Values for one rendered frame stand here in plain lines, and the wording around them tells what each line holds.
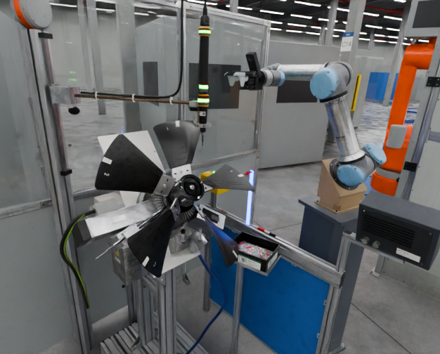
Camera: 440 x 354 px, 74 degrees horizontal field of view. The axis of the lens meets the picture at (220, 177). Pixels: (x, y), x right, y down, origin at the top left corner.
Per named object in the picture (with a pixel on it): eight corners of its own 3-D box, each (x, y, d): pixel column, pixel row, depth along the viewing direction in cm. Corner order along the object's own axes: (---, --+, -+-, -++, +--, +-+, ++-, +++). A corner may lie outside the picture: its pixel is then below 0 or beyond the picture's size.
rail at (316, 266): (205, 215, 191) (205, 204, 188) (209, 213, 194) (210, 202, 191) (339, 289, 131) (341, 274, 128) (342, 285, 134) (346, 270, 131)
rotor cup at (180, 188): (156, 193, 124) (169, 181, 115) (178, 176, 134) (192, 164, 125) (178, 220, 125) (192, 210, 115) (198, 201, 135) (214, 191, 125)
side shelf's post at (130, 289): (129, 326, 202) (119, 218, 173) (134, 323, 204) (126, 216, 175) (132, 330, 199) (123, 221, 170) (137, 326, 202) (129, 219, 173)
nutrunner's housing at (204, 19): (197, 132, 121) (198, 5, 105) (199, 130, 125) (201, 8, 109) (206, 133, 121) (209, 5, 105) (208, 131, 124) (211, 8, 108)
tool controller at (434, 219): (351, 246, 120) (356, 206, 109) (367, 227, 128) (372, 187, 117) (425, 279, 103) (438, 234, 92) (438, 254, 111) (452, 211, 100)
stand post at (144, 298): (139, 351, 184) (126, 180, 144) (152, 343, 190) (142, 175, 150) (143, 356, 181) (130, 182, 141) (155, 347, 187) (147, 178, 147)
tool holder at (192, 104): (187, 126, 120) (187, 102, 116) (192, 123, 126) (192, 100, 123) (209, 128, 118) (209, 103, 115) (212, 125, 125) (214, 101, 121)
